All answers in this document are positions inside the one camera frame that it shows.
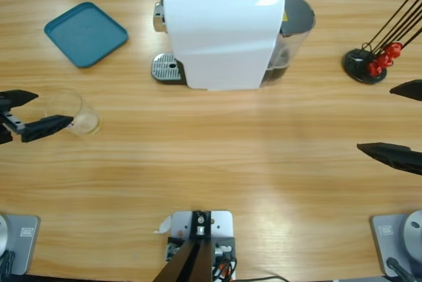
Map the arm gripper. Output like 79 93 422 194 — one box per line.
0 89 74 145

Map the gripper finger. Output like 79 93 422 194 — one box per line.
389 79 422 101
357 142 422 177

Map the clear drinking glass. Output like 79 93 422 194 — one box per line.
45 90 102 136

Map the white capsule coffee machine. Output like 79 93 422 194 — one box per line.
150 0 286 92

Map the red coffee capsule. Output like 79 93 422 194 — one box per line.
367 61 383 77
386 42 403 59
377 53 395 68

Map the black capsule holder with rods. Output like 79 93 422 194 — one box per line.
342 0 422 84

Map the teal square plastic tray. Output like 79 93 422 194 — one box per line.
44 1 129 69

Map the clear water tank black lid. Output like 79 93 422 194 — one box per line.
263 0 317 86

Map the white tape scrap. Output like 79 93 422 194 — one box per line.
153 215 173 235

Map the arm grey base plate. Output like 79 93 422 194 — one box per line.
0 214 41 276
369 209 422 278

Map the black base cable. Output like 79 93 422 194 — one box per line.
0 250 16 276
386 257 418 282

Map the black cable at white block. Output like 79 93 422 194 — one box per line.
210 257 291 282

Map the white block with dark post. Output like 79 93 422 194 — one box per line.
153 210 238 282

